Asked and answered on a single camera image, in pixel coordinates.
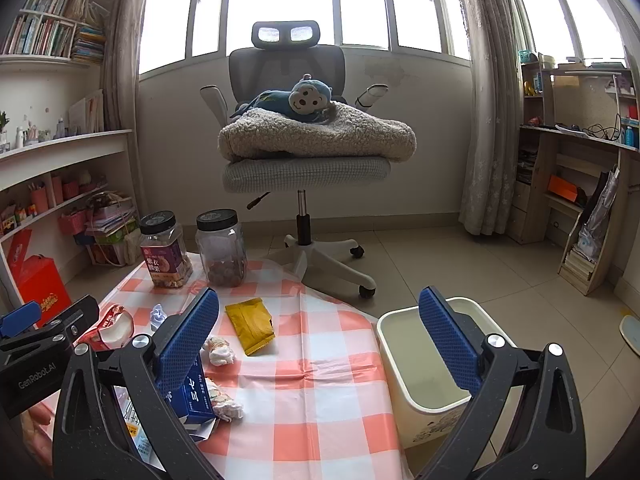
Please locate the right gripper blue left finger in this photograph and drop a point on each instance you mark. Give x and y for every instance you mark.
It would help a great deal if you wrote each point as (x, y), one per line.
(91, 440)

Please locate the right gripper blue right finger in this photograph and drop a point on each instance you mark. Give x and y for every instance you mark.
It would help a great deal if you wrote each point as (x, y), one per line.
(546, 439)

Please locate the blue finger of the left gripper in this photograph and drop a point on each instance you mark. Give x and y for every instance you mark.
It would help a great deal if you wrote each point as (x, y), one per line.
(63, 330)
(19, 320)

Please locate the red white snack wrapper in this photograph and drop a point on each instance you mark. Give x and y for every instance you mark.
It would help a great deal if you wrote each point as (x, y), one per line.
(112, 332)

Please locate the blue tissue box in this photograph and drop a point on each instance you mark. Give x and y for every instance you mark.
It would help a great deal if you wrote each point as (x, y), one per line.
(190, 401)

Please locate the white tissue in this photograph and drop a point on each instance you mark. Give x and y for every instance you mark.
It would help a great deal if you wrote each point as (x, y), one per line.
(218, 351)

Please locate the white plastic trash bin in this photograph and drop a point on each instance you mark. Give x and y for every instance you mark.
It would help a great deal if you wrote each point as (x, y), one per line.
(426, 401)

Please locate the red gift box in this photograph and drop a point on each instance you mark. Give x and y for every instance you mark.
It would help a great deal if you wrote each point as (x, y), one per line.
(37, 278)

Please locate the small clear plastic wrapper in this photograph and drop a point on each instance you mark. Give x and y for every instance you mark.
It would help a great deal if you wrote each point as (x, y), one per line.
(157, 317)

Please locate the jar with purple label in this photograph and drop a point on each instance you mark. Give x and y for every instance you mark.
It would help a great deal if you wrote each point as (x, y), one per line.
(163, 250)

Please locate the crumpled tissue near box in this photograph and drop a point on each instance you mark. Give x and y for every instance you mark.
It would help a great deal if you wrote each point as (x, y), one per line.
(224, 407)

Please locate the white bathroom scale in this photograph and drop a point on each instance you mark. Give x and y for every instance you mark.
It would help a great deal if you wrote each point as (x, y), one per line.
(630, 331)

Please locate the clear jar with dark nuts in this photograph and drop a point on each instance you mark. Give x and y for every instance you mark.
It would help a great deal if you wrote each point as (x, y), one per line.
(220, 242)

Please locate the yellow snack bag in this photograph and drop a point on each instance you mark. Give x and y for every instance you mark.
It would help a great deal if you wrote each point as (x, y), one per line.
(252, 323)

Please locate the red white checkered tablecloth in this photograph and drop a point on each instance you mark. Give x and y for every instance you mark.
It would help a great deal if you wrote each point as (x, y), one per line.
(315, 400)

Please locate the right beige curtain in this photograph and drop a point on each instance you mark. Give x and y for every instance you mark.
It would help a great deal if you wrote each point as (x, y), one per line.
(497, 112)

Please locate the beige curtain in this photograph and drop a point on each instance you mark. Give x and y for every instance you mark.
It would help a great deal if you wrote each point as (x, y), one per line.
(120, 82)
(497, 112)

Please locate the wooden desk shelf unit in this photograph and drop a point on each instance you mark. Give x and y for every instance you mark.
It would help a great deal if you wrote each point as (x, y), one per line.
(576, 146)

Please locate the blue monkey plush toy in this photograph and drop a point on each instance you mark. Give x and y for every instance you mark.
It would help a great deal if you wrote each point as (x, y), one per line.
(308, 101)

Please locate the beige fleece blanket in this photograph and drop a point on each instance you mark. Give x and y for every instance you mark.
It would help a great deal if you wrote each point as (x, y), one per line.
(348, 132)

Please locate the grey office chair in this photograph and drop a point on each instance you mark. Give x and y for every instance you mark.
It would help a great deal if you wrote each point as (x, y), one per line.
(278, 49)

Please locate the left beige curtain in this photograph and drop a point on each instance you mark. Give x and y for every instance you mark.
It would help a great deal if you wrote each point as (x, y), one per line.
(120, 82)

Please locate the white wall bookshelf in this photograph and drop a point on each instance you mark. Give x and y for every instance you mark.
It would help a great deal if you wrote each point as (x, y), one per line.
(56, 151)

